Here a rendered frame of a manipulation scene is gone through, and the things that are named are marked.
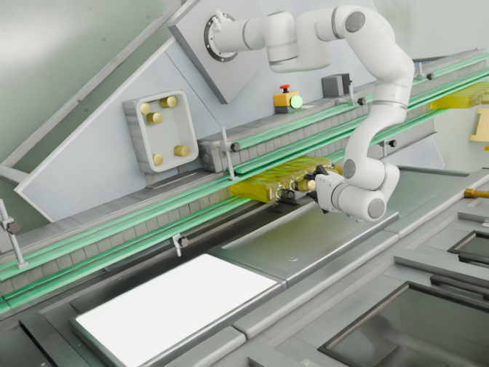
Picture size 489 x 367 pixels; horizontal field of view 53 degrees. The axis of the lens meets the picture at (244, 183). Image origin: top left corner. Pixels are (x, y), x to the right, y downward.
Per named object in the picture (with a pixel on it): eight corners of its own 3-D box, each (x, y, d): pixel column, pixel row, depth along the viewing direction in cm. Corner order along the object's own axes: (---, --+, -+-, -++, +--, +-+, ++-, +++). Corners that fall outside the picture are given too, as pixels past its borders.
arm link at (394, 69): (351, 106, 130) (324, 91, 118) (367, 28, 130) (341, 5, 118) (412, 110, 120) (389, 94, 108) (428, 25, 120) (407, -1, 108)
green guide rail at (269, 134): (222, 149, 156) (237, 151, 150) (221, 146, 156) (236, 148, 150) (485, 54, 255) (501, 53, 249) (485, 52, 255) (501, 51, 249)
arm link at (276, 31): (261, 12, 151) (299, 6, 139) (269, 54, 156) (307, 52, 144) (238, 18, 146) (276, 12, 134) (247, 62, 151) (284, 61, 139)
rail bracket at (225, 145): (216, 179, 156) (240, 183, 146) (205, 127, 151) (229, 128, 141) (223, 176, 158) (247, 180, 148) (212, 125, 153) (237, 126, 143)
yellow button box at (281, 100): (275, 113, 186) (288, 113, 181) (271, 93, 184) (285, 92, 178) (288, 108, 190) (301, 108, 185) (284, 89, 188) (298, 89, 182)
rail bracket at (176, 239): (159, 252, 147) (183, 263, 137) (154, 231, 145) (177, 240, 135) (171, 247, 149) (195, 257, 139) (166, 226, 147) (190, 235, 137)
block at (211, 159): (202, 171, 161) (215, 173, 155) (196, 143, 158) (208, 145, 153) (211, 168, 163) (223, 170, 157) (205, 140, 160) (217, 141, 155)
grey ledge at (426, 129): (278, 196, 188) (299, 201, 179) (274, 175, 185) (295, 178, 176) (417, 132, 241) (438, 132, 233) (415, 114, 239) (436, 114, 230)
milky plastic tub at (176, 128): (140, 172, 153) (153, 175, 147) (121, 101, 147) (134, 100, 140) (185, 156, 163) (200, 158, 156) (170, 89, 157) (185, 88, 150)
